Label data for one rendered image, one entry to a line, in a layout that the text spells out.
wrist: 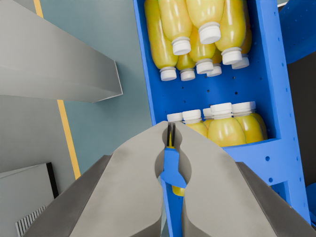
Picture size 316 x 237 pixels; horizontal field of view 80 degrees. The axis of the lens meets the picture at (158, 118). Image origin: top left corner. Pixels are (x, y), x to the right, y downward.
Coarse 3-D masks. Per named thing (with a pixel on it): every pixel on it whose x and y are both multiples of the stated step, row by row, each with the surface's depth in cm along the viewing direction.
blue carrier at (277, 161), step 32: (256, 0) 30; (256, 32) 45; (224, 64) 53; (256, 64) 46; (160, 96) 50; (192, 96) 56; (224, 96) 54; (256, 96) 48; (288, 96) 32; (288, 128) 31; (256, 160) 28; (288, 160) 30; (288, 192) 30
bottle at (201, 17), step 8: (192, 0) 35; (200, 0) 34; (208, 0) 33; (216, 0) 34; (192, 8) 35; (200, 8) 34; (208, 8) 34; (216, 8) 34; (192, 16) 36; (200, 16) 35; (208, 16) 34; (216, 16) 34; (200, 24) 36; (208, 24) 35; (216, 24) 35
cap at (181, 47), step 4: (184, 40) 40; (176, 44) 40; (180, 44) 40; (184, 44) 40; (188, 44) 40; (176, 48) 40; (180, 48) 40; (184, 48) 40; (188, 48) 40; (176, 52) 41; (180, 52) 42; (184, 52) 42; (188, 52) 42
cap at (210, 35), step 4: (208, 28) 35; (212, 28) 35; (216, 28) 35; (200, 32) 36; (204, 32) 35; (208, 32) 35; (212, 32) 35; (216, 32) 35; (220, 32) 36; (200, 36) 36; (204, 36) 35; (208, 36) 35; (212, 36) 35; (216, 36) 35; (220, 36) 36; (200, 40) 37; (204, 40) 36; (208, 40) 37; (212, 40) 37; (216, 40) 37
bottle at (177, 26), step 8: (160, 0) 40; (168, 0) 39; (176, 0) 38; (184, 0) 38; (160, 8) 41; (168, 8) 39; (176, 8) 38; (184, 8) 38; (160, 16) 41; (168, 16) 39; (176, 16) 38; (184, 16) 38; (168, 24) 39; (176, 24) 39; (184, 24) 39; (192, 24) 40; (168, 32) 40; (176, 32) 39; (184, 32) 39; (176, 40) 40
